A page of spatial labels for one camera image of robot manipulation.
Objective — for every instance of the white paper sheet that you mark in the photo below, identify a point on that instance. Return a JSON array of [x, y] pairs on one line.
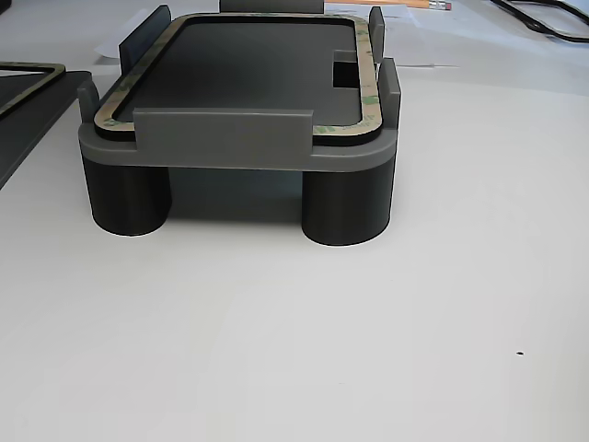
[[110, 43], [419, 41]]

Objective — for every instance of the orange pencil with eraser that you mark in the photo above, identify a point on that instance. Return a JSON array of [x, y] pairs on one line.
[[428, 3]]

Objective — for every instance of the dark grey flat tray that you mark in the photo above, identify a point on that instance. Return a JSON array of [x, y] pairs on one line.
[[37, 133]]

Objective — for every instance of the grey frame holder with feet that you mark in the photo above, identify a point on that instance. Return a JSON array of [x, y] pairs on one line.
[[230, 138]]

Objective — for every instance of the black rectangular gasket frame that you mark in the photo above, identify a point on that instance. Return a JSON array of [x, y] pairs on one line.
[[536, 26]]

